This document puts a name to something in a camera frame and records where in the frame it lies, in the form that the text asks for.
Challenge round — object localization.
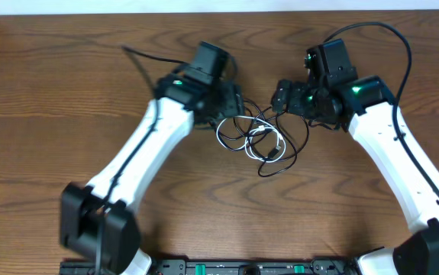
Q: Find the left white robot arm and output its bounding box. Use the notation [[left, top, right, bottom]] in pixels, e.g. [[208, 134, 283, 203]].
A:
[[60, 42, 244, 274]]

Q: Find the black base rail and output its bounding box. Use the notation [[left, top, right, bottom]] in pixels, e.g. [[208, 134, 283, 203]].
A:
[[59, 256, 361, 275]]

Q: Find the black usb cable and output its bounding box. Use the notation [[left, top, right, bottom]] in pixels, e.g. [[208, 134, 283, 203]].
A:
[[217, 97, 311, 179]]

